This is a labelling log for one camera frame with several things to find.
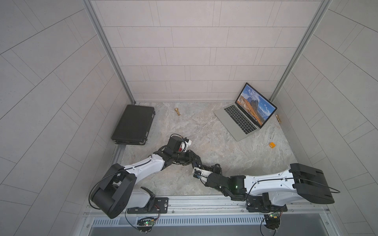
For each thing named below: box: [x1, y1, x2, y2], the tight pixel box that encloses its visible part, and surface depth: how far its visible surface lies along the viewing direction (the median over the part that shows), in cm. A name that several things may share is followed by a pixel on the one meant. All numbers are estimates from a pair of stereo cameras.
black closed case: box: [111, 104, 156, 146], surface depth 94 cm
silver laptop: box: [213, 82, 278, 142], surface depth 104 cm
